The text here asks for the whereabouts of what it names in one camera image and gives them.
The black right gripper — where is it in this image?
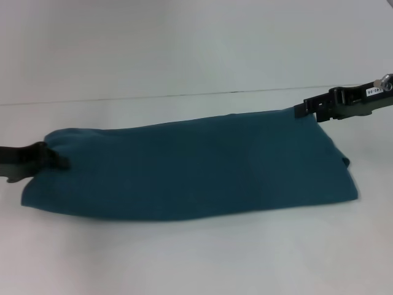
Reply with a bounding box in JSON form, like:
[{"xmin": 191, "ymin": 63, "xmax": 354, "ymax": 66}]
[{"xmin": 294, "ymin": 77, "xmax": 393, "ymax": 124}]

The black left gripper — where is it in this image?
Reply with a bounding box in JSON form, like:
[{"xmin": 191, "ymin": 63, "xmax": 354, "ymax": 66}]
[{"xmin": 0, "ymin": 141, "xmax": 72, "ymax": 184}]

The teal T-shirt with FREE print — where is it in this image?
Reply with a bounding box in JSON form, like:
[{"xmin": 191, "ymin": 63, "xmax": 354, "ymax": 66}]
[{"xmin": 20, "ymin": 106, "xmax": 360, "ymax": 224}]

